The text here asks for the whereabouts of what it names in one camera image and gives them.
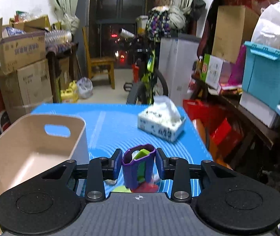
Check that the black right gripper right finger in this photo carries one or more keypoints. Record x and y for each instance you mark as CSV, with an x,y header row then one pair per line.
x,y
177,170

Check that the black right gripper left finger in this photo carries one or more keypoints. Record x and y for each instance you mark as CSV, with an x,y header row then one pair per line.
x,y
99,170

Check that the beige plastic storage bin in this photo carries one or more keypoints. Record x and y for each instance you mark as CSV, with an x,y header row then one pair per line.
x,y
37,142

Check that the blue silicone baking mat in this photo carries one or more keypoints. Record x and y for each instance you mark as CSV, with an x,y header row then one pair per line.
x,y
114,126

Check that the white tissue pack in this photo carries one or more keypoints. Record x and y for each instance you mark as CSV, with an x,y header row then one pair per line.
x,y
162,119

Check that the yellow oil jug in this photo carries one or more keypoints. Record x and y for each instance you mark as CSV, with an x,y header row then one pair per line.
x,y
70,95

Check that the green children's bicycle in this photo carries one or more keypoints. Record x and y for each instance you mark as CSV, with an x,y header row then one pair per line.
x,y
148,81

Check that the white plastic bag on floor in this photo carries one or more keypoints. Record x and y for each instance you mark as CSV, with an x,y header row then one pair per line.
x,y
85,88

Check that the wooden chair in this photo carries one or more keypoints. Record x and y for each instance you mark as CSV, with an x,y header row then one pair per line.
x,y
98,66

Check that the green and white carton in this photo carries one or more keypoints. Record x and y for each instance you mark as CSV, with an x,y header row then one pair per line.
x,y
211,70

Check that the large stacked cardboard box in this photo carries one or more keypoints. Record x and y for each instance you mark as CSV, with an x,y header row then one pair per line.
x,y
25,89

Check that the white refrigerator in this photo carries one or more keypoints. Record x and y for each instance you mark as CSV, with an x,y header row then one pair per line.
x,y
177,57

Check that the teal plastic storage crate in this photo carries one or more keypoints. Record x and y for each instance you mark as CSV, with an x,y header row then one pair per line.
x,y
261,76

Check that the top cardboard box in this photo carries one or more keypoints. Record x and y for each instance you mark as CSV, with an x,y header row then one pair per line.
x,y
21,44

